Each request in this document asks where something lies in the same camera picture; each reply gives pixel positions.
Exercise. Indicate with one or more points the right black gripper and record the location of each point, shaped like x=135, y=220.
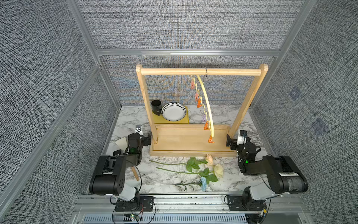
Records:
x=233, y=143

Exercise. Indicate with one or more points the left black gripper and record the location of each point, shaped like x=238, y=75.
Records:
x=144, y=139

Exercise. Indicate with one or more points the yellow wavy clothes hanger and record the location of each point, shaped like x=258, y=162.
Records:
x=200, y=88

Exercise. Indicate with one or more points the cream rose with stem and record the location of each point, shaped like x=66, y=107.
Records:
x=210, y=175

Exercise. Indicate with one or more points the blue flower with stem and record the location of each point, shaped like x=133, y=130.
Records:
x=185, y=185

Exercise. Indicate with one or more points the orange clothespin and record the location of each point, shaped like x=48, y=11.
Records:
x=210, y=140
x=199, y=104
x=206, y=127

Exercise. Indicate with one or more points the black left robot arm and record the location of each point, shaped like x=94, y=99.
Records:
x=109, y=175

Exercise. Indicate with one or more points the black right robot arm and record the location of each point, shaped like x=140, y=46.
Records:
x=283, y=176

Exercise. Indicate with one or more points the wooden clothes rack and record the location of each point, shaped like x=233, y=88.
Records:
x=178, y=139

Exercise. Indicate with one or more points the orange clothespin bottom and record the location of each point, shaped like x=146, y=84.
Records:
x=210, y=140

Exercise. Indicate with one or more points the white paper piece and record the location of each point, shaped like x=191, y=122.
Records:
x=122, y=143

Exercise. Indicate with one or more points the wooden stick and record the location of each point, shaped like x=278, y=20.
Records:
x=135, y=173

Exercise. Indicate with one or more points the black mug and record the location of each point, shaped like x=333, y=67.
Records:
x=156, y=107

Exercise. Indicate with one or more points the white patterned plate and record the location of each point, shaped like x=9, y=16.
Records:
x=173, y=111

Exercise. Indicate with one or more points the peach rose with stem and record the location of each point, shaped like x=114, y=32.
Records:
x=192, y=164

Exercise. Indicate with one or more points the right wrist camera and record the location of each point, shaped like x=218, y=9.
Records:
x=242, y=137

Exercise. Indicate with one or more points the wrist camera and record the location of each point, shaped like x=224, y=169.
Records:
x=242, y=137
x=138, y=129

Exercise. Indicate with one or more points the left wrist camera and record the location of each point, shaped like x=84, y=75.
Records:
x=138, y=129

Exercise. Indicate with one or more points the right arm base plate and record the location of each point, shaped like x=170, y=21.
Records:
x=240, y=203

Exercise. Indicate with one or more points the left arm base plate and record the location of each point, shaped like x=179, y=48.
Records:
x=138, y=204

